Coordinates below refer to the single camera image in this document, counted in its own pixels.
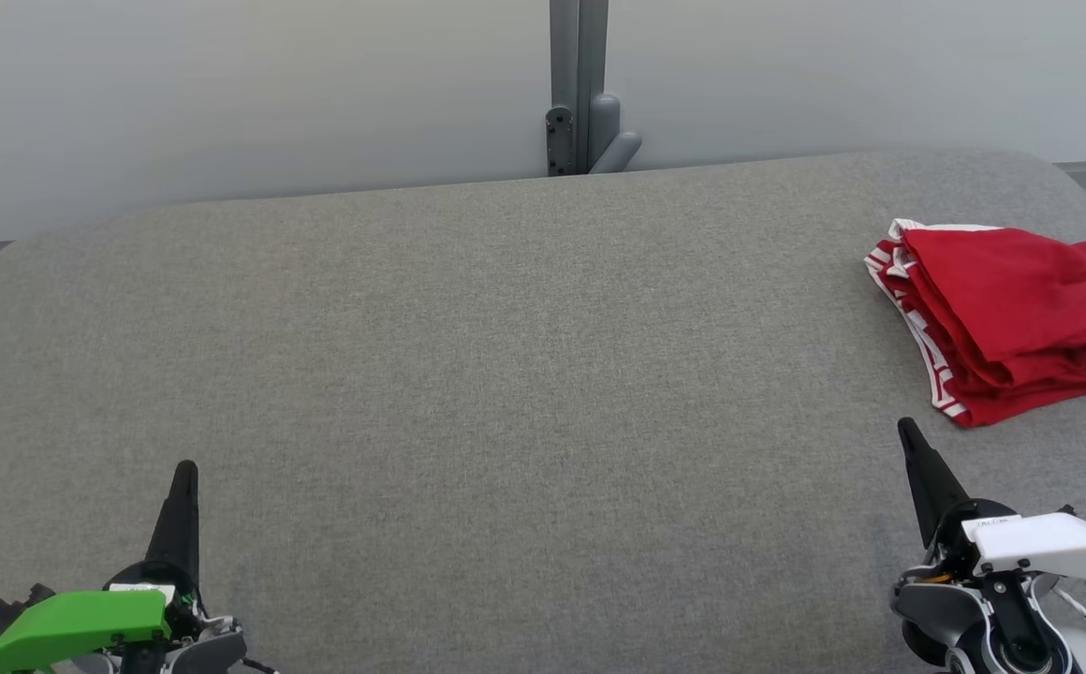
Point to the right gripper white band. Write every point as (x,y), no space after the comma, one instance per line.
(1049,548)

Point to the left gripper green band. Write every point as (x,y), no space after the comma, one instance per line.
(75,627)

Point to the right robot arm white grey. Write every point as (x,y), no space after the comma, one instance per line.
(1002,627)

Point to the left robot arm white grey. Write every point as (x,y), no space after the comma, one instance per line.
(211,646)

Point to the grey fabric sofa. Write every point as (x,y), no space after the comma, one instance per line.
(506,393)

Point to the grey partition foot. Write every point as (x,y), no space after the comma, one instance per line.
(613,140)

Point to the aluminium partition post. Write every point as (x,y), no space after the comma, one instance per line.
(579,56)

